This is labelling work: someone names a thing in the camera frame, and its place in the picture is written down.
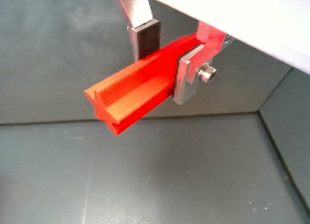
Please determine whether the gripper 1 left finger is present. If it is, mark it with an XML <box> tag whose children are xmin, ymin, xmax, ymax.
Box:
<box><xmin>116</xmin><ymin>0</ymin><xmax>162</xmax><ymax>61</ymax></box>

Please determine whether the red star-shaped bar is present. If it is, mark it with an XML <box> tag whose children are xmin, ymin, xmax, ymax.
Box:
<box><xmin>84</xmin><ymin>34</ymin><xmax>199</xmax><ymax>135</ymax></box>

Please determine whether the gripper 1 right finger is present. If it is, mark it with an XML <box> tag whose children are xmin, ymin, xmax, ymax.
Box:
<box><xmin>174</xmin><ymin>21</ymin><xmax>226</xmax><ymax>105</ymax></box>

